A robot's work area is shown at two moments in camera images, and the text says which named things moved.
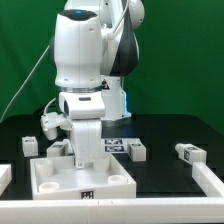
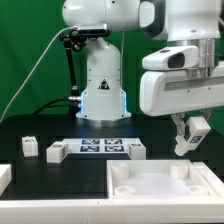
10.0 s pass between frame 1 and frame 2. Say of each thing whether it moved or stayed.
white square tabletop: moved
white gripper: moved
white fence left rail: stayed
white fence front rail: stayed
